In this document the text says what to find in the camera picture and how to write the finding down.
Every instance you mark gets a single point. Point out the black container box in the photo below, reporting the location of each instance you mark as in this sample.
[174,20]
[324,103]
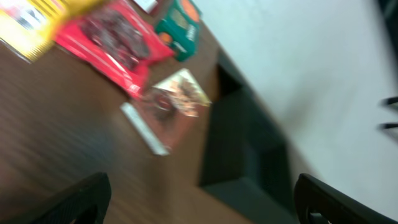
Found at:
[245,163]

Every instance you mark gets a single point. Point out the red Hacks candy bag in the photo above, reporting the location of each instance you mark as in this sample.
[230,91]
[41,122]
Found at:
[116,41]

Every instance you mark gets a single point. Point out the teal coconut cookies box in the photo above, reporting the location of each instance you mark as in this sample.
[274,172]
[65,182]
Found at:
[179,28]

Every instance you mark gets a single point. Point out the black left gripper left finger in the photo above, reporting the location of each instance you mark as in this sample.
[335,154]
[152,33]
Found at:
[85,202]

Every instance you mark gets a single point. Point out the yellow Hacks candy bag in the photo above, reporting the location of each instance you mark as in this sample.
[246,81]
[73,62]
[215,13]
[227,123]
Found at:
[28,27]

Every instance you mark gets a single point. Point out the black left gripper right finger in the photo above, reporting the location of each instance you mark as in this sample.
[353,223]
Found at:
[317,202]

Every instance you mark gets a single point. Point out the brown Pocky box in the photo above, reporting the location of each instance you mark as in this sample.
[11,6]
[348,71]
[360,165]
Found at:
[165,113]

